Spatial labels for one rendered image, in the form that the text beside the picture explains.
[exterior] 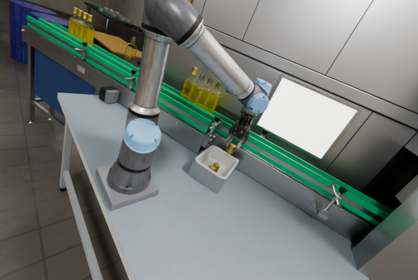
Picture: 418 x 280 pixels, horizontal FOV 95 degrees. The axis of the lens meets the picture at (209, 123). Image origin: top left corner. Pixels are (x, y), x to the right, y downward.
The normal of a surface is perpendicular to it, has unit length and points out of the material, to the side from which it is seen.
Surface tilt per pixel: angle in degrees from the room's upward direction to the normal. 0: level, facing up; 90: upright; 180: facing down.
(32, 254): 0
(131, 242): 0
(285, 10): 90
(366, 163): 90
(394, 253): 90
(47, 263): 0
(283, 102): 90
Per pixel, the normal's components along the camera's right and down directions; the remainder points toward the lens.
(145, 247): 0.36, -0.85
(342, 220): -0.42, 0.22
